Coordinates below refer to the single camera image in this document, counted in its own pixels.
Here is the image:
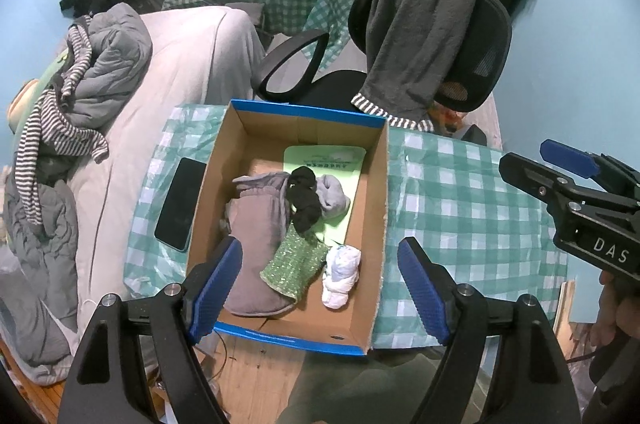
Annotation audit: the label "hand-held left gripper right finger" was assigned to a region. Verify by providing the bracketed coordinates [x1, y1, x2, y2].
[396, 235, 583, 424]

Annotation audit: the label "pale green pillow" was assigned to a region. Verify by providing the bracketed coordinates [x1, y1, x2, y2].
[5, 49, 71, 140]

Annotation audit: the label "orange snack bag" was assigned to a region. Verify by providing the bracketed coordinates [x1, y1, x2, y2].
[430, 101, 473, 137]

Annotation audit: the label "white bed cover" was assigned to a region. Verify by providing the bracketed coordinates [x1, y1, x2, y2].
[65, 6, 266, 340]

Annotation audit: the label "grey sock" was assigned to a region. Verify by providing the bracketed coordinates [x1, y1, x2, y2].
[314, 174, 352, 220]

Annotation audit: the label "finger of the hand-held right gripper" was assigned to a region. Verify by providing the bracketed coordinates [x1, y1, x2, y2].
[498, 152, 601, 217]
[539, 139, 640, 205]

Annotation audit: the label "blue cardboard box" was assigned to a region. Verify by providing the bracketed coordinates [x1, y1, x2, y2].
[186, 99, 390, 357]

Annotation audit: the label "black office chair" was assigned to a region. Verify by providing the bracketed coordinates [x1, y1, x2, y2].
[252, 0, 513, 140]

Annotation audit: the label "person's right forearm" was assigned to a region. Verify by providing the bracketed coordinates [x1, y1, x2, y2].
[587, 334, 640, 424]

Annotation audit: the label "black smartphone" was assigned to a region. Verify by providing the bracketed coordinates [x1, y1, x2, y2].
[154, 157, 208, 252]

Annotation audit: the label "grey striped garment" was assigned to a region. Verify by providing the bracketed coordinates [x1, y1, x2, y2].
[14, 16, 110, 225]

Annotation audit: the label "person's right hand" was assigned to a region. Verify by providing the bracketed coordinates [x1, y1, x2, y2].
[597, 271, 640, 340]

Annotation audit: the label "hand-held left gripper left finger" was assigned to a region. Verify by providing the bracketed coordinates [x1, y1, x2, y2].
[57, 235, 244, 424]

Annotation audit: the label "taupe fleece garment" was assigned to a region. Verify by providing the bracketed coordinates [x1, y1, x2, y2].
[222, 171, 321, 319]

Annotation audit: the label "lime green cloth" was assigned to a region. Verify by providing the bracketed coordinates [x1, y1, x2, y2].
[282, 145, 367, 250]

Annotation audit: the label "green sparkly knit cloth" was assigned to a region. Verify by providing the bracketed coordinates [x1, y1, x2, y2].
[260, 224, 330, 302]

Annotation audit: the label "white sock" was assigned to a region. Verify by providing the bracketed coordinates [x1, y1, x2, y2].
[321, 245, 362, 309]

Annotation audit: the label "dark grey sweater on chair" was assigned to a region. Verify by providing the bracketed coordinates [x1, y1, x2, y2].
[351, 0, 483, 132]

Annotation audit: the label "black sock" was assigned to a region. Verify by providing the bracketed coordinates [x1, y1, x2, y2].
[286, 165, 322, 235]

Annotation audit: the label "olive green trousers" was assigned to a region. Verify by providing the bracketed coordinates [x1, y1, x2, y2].
[287, 349, 451, 424]

